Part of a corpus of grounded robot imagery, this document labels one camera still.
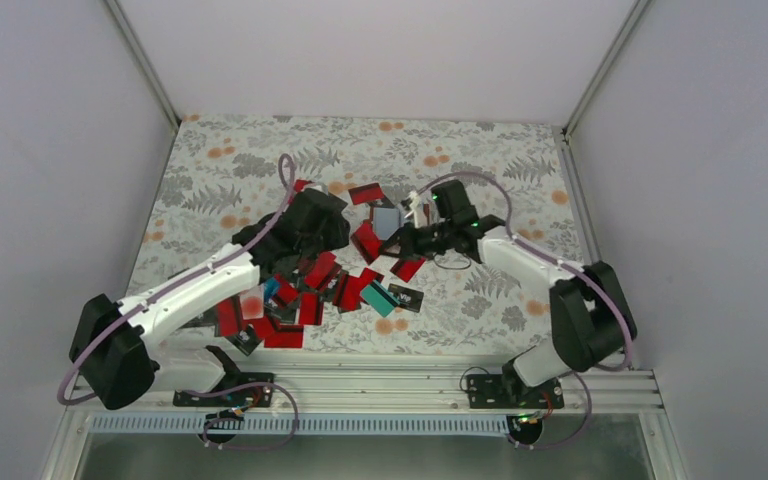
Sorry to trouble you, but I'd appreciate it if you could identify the black vip card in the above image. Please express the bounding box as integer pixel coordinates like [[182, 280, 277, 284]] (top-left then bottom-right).
[[226, 325, 262, 356], [388, 284, 424, 313]]

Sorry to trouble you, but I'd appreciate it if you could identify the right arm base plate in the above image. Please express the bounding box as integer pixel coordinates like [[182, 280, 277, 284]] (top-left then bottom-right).
[[464, 373, 565, 410]]

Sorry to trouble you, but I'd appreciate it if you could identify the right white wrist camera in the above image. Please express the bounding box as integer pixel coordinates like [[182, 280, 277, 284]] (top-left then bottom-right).
[[399, 191, 429, 227]]

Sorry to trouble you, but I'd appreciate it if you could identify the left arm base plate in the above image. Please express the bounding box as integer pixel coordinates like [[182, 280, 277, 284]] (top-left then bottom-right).
[[172, 372, 275, 409]]

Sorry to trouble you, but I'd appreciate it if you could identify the red card far centre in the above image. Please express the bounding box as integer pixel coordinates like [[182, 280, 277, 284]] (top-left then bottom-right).
[[348, 183, 385, 205]]

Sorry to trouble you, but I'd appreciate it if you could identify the black VIP card bottom left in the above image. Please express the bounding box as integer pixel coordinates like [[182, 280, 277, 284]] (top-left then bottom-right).
[[226, 325, 262, 356]]

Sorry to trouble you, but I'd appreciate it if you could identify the brown leather card holder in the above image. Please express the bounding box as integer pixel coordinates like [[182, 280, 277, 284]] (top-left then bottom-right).
[[370, 203, 403, 241]]

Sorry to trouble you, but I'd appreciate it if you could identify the red card bottom front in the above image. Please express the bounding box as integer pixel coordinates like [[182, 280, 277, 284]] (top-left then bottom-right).
[[263, 326, 304, 349]]

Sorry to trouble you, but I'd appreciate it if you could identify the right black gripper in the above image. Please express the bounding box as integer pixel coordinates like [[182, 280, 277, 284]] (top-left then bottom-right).
[[378, 219, 454, 262]]

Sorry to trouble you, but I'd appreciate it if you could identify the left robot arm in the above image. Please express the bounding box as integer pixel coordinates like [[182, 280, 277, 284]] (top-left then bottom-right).
[[69, 188, 350, 410]]

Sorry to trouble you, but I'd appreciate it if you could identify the teal card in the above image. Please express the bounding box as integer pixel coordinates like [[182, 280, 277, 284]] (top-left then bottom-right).
[[360, 280, 400, 317]]

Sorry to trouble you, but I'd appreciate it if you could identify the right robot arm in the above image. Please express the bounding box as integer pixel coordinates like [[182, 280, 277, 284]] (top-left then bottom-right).
[[379, 175, 637, 407]]

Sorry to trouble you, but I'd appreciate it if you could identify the white card red blot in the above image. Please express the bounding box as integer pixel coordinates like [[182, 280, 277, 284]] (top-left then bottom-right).
[[239, 290, 264, 321]]

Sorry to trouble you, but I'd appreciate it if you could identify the red card pile centre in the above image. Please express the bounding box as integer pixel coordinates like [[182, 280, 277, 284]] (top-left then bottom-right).
[[212, 253, 384, 336]]

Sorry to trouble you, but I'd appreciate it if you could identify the aluminium rail frame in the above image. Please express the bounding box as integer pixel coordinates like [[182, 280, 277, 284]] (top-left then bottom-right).
[[43, 351, 686, 479]]

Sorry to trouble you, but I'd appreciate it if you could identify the black VIP card right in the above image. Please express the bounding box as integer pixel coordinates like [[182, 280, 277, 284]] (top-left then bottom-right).
[[388, 284, 424, 313]]

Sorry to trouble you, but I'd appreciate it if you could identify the red card near holder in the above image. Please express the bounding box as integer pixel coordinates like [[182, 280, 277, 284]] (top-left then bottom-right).
[[390, 258, 426, 282]]

